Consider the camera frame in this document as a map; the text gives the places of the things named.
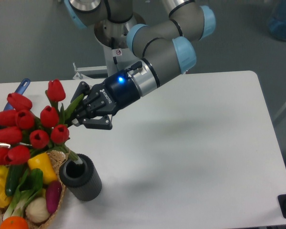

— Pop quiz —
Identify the purple eggplant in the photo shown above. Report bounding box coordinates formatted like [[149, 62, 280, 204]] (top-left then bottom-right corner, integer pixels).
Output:
[[45, 181, 62, 214]]

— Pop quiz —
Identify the red tulip bouquet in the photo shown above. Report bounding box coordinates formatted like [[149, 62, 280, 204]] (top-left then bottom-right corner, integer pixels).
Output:
[[0, 80, 83, 165]]

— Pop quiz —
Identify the dark grey ribbed vase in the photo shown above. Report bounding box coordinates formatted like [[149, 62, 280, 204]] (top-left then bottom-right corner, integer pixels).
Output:
[[59, 154, 102, 201]]

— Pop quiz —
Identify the yellow bell pepper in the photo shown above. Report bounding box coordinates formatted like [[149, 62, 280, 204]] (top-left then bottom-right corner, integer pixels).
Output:
[[0, 166, 12, 208]]

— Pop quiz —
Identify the white garlic bulb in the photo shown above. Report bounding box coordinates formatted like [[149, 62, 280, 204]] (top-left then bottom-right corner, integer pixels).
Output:
[[25, 197, 51, 224]]

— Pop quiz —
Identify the green cucumber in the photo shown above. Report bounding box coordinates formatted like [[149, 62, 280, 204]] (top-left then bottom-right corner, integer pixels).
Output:
[[5, 164, 25, 197]]

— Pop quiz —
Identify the yellow squash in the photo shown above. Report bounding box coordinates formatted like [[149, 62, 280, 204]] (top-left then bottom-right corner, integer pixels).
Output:
[[27, 152, 58, 185]]

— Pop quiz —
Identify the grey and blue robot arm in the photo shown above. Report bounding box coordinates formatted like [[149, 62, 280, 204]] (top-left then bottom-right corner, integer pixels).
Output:
[[64, 0, 216, 130]]

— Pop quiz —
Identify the orange fruit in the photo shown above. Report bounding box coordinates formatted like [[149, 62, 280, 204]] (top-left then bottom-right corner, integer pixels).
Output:
[[0, 216, 29, 229]]

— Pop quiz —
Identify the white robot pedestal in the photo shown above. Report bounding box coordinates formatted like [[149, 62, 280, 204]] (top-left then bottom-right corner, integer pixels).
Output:
[[72, 13, 148, 80]]

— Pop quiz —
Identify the blue transparent container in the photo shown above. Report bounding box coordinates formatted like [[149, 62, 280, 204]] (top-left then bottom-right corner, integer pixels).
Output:
[[267, 0, 286, 42]]

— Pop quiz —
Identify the green bok choy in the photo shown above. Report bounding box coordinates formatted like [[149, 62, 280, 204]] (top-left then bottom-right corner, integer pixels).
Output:
[[3, 168, 43, 220]]

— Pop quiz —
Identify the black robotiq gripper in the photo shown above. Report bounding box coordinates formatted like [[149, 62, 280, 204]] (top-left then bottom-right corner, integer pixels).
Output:
[[71, 70, 140, 130]]

